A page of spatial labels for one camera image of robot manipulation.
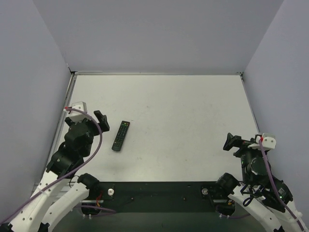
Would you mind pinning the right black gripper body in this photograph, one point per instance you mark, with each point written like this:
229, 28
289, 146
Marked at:
243, 144

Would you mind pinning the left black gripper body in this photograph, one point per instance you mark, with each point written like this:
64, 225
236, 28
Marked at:
90, 123

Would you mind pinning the black remote control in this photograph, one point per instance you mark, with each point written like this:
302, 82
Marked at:
120, 136

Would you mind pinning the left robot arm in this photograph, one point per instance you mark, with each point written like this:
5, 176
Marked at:
43, 211

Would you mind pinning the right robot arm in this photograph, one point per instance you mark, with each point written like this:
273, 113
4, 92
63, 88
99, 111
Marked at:
260, 193

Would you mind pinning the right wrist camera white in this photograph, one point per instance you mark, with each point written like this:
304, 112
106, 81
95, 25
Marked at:
268, 142

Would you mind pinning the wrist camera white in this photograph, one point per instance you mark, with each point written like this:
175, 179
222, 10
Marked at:
74, 115
268, 142

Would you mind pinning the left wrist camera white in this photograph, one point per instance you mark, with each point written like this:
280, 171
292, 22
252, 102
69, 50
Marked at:
74, 115

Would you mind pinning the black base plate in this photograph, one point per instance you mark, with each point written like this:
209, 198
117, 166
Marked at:
161, 197

